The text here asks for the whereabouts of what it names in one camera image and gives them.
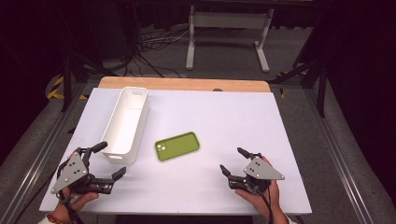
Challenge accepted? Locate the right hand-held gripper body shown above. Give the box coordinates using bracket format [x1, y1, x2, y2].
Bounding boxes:
[228, 151, 286, 196]

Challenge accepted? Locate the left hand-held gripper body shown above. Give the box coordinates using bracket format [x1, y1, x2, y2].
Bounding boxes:
[50, 147, 114, 195]

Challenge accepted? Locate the white plastic storage bin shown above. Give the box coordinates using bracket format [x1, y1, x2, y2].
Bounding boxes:
[101, 86, 150, 165]

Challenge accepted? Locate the green phone case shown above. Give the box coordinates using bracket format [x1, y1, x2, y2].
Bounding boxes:
[154, 131, 201, 162]

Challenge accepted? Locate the person's left hand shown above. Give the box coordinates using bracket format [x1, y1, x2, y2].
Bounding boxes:
[51, 191, 101, 220]

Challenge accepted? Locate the person's right hand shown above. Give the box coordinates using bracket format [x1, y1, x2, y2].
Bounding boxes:
[234, 156, 286, 219]

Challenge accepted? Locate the white table mat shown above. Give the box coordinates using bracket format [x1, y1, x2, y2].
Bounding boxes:
[39, 87, 313, 216]

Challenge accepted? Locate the black tripod stand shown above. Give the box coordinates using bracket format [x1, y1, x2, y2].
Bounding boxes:
[269, 59, 328, 119]
[60, 52, 120, 113]

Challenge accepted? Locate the wooden table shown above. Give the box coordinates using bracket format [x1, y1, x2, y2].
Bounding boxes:
[98, 77, 272, 93]

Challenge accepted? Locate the grey metal stand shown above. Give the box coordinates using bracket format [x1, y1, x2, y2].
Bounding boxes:
[185, 4, 275, 74]

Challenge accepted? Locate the aluminium floor rail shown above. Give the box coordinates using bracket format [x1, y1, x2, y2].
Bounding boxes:
[303, 88, 396, 224]
[0, 83, 90, 224]

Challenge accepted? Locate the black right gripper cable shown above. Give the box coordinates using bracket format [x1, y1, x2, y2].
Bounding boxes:
[253, 186, 276, 224]

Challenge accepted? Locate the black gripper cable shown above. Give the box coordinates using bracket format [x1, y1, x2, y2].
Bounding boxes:
[253, 186, 276, 224]
[58, 189, 84, 224]

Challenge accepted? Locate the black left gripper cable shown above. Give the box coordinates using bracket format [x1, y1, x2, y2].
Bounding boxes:
[58, 189, 84, 224]

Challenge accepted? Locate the red bead bracelet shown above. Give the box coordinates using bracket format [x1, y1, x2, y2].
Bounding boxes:
[46, 212, 69, 224]

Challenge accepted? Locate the bundle of black floor cables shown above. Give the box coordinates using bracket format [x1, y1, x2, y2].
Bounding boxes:
[124, 27, 191, 78]

